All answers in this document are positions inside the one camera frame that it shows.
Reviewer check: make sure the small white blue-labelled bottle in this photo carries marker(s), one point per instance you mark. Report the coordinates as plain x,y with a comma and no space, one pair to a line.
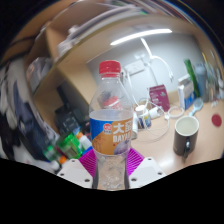
143,117

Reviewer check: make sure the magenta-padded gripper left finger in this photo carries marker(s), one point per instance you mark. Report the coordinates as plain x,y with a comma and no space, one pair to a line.
76,173

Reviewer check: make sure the white and blue carton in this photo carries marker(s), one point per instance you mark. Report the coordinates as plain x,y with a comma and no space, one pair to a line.
186,91

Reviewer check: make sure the flat round red coaster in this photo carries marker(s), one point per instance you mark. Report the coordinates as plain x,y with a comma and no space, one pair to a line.
216,120

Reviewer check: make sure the black mug white inside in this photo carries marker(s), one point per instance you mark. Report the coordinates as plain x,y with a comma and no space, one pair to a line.
184,141

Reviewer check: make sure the white LED light bar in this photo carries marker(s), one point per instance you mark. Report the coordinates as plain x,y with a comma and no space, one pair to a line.
140,36

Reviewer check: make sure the white charger adapter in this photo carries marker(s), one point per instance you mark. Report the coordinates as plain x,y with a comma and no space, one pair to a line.
154,112

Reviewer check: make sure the blue hanging garment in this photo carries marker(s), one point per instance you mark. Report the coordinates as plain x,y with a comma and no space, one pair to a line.
23,116

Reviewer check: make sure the light blue hand mirror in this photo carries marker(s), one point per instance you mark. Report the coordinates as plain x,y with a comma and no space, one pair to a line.
196,106

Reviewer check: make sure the black plastic tub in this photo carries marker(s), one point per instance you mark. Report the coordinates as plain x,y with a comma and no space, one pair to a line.
66,117

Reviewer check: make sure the tall green bottle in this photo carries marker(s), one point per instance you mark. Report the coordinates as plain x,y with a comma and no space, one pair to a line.
191,76

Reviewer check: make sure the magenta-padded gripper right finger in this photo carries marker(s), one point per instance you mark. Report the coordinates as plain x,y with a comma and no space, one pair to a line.
146,173

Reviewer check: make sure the clear red-capped water bottle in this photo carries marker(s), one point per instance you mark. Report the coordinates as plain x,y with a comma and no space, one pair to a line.
111,133

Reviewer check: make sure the white wall power outlet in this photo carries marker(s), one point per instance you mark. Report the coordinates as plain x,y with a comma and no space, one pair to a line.
135,67

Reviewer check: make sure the white bottle orange cap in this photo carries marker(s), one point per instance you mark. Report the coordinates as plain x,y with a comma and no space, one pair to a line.
84,140

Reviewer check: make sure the magenta foil pouch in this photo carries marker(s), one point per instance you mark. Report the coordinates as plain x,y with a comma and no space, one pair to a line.
159,96

